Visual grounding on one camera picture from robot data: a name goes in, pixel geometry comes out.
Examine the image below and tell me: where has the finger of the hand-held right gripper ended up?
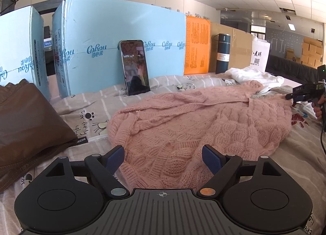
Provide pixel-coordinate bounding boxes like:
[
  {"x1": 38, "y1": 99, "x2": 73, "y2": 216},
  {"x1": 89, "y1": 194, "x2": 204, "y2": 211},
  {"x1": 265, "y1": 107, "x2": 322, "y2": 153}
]
[{"x1": 285, "y1": 83, "x2": 316, "y2": 103}]

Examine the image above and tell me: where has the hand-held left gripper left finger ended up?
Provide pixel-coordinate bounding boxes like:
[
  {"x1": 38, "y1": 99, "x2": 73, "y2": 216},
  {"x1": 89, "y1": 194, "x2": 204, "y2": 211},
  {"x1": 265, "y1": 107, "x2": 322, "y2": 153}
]
[{"x1": 44, "y1": 145, "x2": 129, "y2": 199}]

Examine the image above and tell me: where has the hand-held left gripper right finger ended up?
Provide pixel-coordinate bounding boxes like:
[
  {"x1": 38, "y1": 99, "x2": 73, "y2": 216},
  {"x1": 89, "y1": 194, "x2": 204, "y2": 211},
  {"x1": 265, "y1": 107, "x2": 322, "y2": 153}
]
[{"x1": 198, "y1": 145, "x2": 282, "y2": 198}]

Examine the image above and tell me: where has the pink knitted sweater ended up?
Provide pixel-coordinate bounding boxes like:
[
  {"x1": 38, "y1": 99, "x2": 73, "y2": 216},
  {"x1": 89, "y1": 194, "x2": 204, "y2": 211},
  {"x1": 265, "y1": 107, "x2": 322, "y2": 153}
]
[{"x1": 107, "y1": 81, "x2": 293, "y2": 190}]

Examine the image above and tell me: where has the person's right hand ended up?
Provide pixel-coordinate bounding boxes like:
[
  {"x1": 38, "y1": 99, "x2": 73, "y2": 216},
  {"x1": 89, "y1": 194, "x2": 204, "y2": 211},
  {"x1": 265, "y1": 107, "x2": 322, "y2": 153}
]
[{"x1": 313, "y1": 96, "x2": 326, "y2": 122}]

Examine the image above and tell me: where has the black sofa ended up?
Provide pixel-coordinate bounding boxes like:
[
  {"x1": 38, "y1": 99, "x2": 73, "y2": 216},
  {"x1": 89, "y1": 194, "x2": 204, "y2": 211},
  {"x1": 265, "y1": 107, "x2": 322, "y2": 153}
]
[{"x1": 266, "y1": 54, "x2": 322, "y2": 86}]

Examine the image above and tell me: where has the stack of brown cartons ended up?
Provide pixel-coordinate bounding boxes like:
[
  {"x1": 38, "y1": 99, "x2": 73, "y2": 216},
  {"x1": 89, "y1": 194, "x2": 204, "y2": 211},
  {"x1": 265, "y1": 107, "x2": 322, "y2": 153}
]
[{"x1": 285, "y1": 36, "x2": 326, "y2": 69}]

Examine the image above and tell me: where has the white garment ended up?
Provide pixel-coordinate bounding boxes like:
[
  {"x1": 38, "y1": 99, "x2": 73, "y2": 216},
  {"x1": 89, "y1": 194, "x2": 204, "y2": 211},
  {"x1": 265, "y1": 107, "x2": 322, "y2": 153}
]
[{"x1": 224, "y1": 66, "x2": 285, "y2": 95}]

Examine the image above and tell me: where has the white paper bag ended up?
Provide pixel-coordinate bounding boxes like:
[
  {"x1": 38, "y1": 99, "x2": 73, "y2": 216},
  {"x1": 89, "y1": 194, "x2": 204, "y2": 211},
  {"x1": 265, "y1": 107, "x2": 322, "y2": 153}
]
[{"x1": 251, "y1": 37, "x2": 271, "y2": 73}]

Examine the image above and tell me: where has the printed striped bed sheet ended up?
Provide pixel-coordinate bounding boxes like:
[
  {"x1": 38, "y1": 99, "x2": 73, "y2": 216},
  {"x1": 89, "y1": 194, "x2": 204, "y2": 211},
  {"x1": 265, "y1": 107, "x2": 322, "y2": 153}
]
[{"x1": 0, "y1": 68, "x2": 326, "y2": 235}]

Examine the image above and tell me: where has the brown cardboard box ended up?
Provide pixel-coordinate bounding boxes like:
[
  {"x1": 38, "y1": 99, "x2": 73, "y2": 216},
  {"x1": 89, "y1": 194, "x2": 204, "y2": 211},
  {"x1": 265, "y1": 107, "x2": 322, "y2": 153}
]
[{"x1": 208, "y1": 22, "x2": 254, "y2": 72}]

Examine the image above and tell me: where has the dark teal thermos bottle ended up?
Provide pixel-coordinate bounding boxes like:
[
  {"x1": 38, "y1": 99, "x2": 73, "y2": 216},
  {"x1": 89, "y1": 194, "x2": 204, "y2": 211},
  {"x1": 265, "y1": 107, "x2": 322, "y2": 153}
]
[{"x1": 215, "y1": 33, "x2": 231, "y2": 75}]

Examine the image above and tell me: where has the black smartphone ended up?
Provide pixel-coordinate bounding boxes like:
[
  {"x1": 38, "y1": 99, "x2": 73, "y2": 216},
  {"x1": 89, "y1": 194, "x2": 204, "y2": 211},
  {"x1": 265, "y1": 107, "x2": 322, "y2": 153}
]
[{"x1": 119, "y1": 40, "x2": 151, "y2": 96}]

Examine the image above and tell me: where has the brown leather jacket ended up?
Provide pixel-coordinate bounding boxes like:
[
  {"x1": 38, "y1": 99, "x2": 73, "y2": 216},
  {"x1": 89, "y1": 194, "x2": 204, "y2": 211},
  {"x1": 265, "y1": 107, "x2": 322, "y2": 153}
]
[{"x1": 0, "y1": 79, "x2": 78, "y2": 194}]

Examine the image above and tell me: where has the orange cardboard box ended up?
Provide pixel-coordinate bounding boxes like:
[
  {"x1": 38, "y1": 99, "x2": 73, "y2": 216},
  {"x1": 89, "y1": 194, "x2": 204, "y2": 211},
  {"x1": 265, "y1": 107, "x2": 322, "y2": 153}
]
[{"x1": 183, "y1": 14, "x2": 212, "y2": 76}]

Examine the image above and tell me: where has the wide light blue cardboard box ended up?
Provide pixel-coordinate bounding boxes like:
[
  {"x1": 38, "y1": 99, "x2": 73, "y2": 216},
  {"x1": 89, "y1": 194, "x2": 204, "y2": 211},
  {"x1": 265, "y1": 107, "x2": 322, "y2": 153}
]
[{"x1": 52, "y1": 0, "x2": 187, "y2": 99}]

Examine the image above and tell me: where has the narrow light blue cardboard box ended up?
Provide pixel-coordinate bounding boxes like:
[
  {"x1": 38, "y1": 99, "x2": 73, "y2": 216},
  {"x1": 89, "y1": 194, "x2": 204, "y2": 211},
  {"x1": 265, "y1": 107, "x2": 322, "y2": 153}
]
[{"x1": 0, "y1": 5, "x2": 52, "y2": 101}]

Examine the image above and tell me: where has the black power adapter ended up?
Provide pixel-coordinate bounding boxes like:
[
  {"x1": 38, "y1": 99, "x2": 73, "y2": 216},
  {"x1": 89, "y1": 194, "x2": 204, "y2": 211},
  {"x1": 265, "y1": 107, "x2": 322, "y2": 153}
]
[{"x1": 0, "y1": 0, "x2": 17, "y2": 14}]

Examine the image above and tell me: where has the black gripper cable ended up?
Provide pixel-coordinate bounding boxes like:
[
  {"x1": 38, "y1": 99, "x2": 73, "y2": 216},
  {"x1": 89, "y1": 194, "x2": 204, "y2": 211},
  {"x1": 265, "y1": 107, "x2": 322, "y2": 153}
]
[{"x1": 320, "y1": 123, "x2": 326, "y2": 158}]

